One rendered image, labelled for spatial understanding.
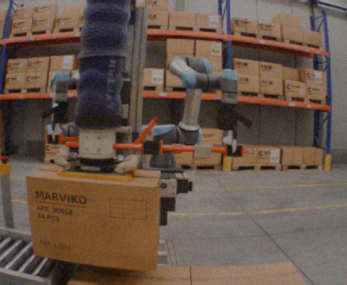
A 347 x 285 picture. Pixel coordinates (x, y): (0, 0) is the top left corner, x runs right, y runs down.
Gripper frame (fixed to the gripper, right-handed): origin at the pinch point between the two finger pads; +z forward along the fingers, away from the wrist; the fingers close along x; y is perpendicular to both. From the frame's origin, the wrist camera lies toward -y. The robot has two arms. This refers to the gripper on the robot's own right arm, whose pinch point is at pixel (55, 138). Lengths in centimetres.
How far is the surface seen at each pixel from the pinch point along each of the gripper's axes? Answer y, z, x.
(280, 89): 286, -66, 717
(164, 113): 22, 12, 820
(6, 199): -47, 45, 20
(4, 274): -14, 62, -62
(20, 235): -29, 63, 3
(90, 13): 23, -62, -35
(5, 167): -46, 23, 20
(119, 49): 38, -44, -32
